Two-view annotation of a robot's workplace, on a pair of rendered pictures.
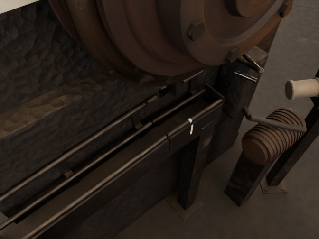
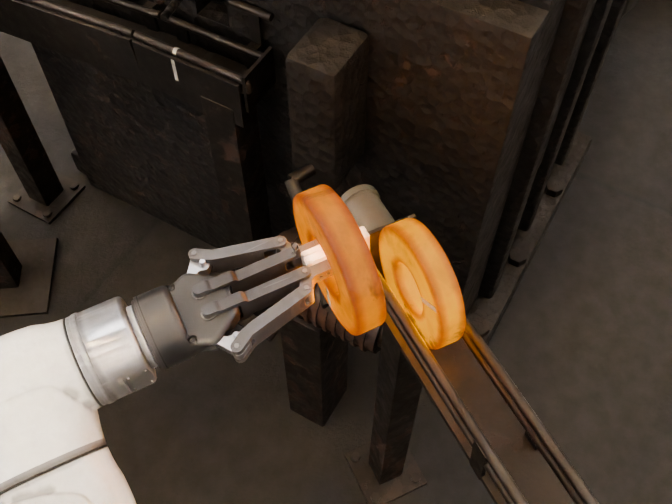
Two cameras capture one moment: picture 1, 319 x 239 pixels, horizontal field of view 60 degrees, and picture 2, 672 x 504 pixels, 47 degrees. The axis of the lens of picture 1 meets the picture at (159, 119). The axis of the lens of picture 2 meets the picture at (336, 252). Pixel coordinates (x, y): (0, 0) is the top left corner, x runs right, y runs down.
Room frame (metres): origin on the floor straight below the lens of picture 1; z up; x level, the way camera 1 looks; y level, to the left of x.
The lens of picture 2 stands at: (0.33, -0.97, 1.48)
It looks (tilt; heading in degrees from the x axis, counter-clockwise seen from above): 56 degrees down; 68
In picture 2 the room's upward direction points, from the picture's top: straight up
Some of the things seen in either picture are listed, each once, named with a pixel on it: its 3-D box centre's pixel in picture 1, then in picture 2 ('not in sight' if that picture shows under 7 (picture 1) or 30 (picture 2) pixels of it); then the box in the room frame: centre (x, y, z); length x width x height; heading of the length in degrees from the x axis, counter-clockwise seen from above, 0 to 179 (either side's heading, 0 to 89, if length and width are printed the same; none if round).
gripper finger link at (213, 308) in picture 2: not in sight; (259, 298); (0.40, -0.59, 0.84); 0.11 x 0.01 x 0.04; 3
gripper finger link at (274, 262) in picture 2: not in sight; (248, 277); (0.40, -0.56, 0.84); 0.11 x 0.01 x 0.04; 6
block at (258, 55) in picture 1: (236, 81); (329, 107); (0.62, -0.24, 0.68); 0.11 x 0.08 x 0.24; 38
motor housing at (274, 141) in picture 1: (257, 163); (335, 348); (0.56, -0.40, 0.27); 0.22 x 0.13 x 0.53; 128
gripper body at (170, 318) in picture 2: not in sight; (189, 316); (0.34, -0.58, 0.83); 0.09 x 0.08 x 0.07; 4
